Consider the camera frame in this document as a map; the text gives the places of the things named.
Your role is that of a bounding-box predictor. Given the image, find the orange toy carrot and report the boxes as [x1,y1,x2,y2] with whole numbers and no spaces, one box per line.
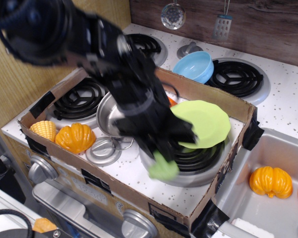
[168,97,178,108]

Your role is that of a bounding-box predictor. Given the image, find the orange toy on floor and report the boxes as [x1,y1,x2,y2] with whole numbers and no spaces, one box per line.
[32,218,57,233]

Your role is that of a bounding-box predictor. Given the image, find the front left black burner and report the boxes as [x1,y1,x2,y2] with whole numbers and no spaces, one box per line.
[46,77,108,129]

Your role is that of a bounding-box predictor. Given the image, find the back right black burner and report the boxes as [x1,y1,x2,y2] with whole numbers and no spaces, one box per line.
[206,58,271,105]

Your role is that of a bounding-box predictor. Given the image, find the right silver oven knob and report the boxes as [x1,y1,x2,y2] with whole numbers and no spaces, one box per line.
[121,209,158,238]

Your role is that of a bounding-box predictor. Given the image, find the yellow toy corn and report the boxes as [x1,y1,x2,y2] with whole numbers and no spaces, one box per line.
[30,120,56,142]

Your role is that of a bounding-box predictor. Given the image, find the front right black burner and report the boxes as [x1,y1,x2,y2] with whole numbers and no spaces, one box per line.
[140,138,231,187]

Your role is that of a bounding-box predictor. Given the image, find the orange toy pumpkin in sink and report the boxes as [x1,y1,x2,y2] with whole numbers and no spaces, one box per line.
[249,166,293,199]

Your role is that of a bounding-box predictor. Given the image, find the silver back stovetop knob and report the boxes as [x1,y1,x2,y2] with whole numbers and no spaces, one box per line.
[177,42,203,59]

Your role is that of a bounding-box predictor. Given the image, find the left silver oven knob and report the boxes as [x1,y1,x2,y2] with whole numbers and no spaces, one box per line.
[28,155,58,184]

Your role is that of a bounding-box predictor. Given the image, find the silver oven door handle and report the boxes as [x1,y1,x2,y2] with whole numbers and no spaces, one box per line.
[32,182,123,238]

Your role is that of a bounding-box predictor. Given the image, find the back left black burner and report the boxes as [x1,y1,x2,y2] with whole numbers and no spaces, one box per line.
[127,34,168,67]

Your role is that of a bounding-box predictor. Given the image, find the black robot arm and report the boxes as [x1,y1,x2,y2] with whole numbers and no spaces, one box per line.
[0,0,197,161]

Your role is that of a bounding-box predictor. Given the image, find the green toy broccoli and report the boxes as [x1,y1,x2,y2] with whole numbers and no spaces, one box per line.
[148,151,180,181]

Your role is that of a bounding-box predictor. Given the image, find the stainless steel pot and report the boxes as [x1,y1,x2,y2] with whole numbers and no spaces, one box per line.
[96,92,135,151]

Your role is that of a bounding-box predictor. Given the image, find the black cable bottom left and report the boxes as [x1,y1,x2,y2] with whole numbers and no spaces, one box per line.
[0,209,33,238]

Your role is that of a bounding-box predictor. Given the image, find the silver oven knob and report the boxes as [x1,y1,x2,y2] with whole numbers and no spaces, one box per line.
[121,209,158,238]
[28,155,58,184]

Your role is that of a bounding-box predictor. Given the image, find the cardboard fence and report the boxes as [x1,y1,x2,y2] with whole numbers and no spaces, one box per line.
[19,69,257,238]

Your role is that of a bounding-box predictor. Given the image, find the green plastic plate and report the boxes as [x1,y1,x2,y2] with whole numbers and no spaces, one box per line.
[171,100,231,149]

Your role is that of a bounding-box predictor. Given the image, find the hanging silver strainer ladle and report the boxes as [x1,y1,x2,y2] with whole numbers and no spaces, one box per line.
[160,0,186,30]

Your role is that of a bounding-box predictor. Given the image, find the silver knob on stovetop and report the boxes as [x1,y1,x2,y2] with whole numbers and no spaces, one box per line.
[85,137,122,167]

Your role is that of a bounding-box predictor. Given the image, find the hanging silver spatula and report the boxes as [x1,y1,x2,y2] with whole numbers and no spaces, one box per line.
[212,0,232,42]

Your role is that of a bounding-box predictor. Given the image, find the silver sink basin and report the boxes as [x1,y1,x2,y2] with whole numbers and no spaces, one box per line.
[215,128,298,238]

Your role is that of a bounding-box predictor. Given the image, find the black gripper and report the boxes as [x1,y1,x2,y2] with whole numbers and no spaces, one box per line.
[111,84,198,162]

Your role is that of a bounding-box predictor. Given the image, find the orange toy pumpkin in fence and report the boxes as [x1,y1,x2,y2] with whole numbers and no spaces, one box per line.
[55,123,96,154]

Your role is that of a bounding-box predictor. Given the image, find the blue plastic bowl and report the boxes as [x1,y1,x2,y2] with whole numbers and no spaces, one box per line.
[172,51,214,84]

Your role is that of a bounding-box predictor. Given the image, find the black burner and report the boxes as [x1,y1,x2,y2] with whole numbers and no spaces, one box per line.
[140,138,231,187]
[127,34,168,67]
[206,58,271,105]
[46,77,108,129]

